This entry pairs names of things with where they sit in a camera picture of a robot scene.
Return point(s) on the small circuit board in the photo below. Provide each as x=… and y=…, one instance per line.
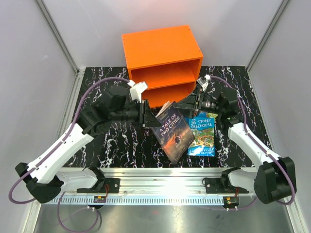
x=231, y=202
x=99, y=199

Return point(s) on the left aluminium frame post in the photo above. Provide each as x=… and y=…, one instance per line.
x=54, y=30

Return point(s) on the dark Tale of Two Cities book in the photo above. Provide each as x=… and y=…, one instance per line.
x=174, y=133

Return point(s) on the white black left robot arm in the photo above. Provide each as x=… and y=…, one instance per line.
x=42, y=177

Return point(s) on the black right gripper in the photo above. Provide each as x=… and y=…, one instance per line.
x=189, y=103

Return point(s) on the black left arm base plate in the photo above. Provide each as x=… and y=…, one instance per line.
x=110, y=185

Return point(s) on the right aluminium frame post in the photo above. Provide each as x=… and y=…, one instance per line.
x=270, y=29

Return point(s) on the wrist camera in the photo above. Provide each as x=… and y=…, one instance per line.
x=136, y=90
x=203, y=82

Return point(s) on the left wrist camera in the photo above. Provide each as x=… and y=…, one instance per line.
x=136, y=90

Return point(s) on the orange wooden shelf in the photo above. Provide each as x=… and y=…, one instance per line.
x=169, y=60

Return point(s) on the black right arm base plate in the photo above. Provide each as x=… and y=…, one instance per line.
x=214, y=186

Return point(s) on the aluminium front rail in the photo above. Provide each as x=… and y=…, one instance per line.
x=168, y=180

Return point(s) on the aluminium frame post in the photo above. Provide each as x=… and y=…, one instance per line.
x=54, y=30
x=270, y=29

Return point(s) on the left small circuit board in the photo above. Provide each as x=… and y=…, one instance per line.
x=99, y=199

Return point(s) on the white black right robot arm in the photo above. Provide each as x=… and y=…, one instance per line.
x=275, y=176

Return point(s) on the blue 26-Storey Treehouse book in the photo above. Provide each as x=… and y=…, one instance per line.
x=202, y=127

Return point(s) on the right small circuit board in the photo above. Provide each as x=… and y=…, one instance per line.
x=231, y=202

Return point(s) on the white slotted cable duct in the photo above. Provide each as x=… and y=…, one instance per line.
x=140, y=200

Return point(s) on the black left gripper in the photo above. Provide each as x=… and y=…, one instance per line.
x=146, y=118

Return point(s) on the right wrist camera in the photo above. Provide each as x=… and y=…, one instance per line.
x=203, y=82

